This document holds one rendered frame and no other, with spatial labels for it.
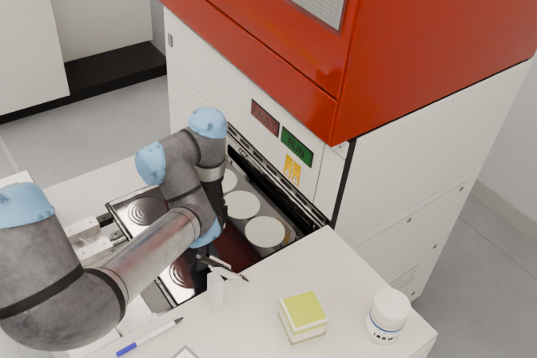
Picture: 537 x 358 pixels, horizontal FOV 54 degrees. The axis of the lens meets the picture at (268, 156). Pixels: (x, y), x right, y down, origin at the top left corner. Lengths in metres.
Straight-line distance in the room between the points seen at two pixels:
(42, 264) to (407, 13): 0.73
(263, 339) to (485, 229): 1.92
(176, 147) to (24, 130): 2.22
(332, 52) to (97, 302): 0.58
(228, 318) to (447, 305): 1.51
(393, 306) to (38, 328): 0.63
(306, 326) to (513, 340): 1.57
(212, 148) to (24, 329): 0.51
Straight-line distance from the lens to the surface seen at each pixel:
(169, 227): 0.93
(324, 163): 1.20
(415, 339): 1.15
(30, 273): 0.69
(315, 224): 1.31
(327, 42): 0.99
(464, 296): 2.53
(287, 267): 1.18
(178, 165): 1.01
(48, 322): 0.71
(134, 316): 1.22
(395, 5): 0.98
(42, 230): 0.70
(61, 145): 3.03
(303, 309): 1.05
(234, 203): 1.39
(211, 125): 1.03
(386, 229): 1.57
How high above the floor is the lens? 1.91
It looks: 42 degrees down
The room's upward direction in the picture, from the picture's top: 6 degrees clockwise
